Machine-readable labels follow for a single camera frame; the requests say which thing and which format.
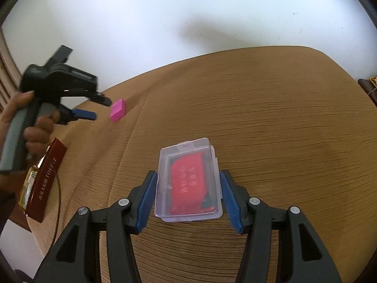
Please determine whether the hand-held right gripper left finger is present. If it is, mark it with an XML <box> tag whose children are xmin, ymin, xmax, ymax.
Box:
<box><xmin>41</xmin><ymin>170</ymin><xmax>160</xmax><ymax>283</ymax></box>

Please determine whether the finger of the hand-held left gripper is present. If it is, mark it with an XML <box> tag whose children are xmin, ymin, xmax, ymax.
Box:
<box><xmin>59</xmin><ymin>87</ymin><xmax>113</xmax><ymax>107</ymax></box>
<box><xmin>50</xmin><ymin>103</ymin><xmax>98</xmax><ymax>125</ymax></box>

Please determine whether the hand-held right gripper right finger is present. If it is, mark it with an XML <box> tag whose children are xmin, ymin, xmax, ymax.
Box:
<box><xmin>219</xmin><ymin>169</ymin><xmax>344</xmax><ymax>283</ymax></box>

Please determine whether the pink box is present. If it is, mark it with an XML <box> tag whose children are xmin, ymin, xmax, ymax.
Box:
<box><xmin>110</xmin><ymin>99</ymin><xmax>127</xmax><ymax>123</ymax></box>

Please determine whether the clear plastic case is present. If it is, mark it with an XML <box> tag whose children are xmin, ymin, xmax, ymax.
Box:
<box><xmin>155</xmin><ymin>137</ymin><xmax>223</xmax><ymax>222</ymax></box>

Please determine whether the person's left hand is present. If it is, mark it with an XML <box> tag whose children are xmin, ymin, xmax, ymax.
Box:
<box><xmin>0</xmin><ymin>91</ymin><xmax>55</xmax><ymax>160</ymax></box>

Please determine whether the beige floral curtain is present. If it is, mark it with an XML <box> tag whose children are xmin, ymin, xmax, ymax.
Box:
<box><xmin>0</xmin><ymin>28</ymin><xmax>21</xmax><ymax>112</ymax></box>

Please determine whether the dark red long box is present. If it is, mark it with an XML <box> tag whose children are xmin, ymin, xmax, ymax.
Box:
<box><xmin>25</xmin><ymin>137</ymin><xmax>68</xmax><ymax>223</ymax></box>

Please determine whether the gold foil packet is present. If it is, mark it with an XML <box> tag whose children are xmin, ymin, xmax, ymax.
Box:
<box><xmin>18</xmin><ymin>153</ymin><xmax>49</xmax><ymax>213</ymax></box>

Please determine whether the dark wooden furniture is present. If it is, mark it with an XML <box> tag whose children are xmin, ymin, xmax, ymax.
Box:
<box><xmin>358</xmin><ymin>76</ymin><xmax>377</xmax><ymax>108</ymax></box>

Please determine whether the black cable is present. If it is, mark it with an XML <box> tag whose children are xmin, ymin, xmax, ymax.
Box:
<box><xmin>47</xmin><ymin>144</ymin><xmax>63</xmax><ymax>251</ymax></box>

